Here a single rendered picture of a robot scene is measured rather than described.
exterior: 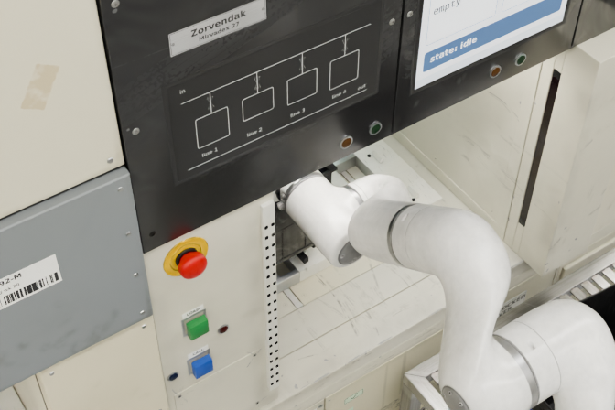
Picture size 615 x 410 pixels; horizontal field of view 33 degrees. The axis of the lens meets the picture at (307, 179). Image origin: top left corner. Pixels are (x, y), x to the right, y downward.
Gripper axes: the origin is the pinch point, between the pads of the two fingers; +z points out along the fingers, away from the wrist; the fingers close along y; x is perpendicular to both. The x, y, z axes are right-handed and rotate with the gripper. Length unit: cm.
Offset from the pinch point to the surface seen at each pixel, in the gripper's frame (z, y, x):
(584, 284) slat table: -37, 56, -44
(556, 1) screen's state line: -30, 36, 31
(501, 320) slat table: -34, 36, -44
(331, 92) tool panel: -29.9, -4.4, 33.2
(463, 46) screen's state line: -29.9, 18.0, 30.9
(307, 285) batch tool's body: -12.4, 4.5, -33.6
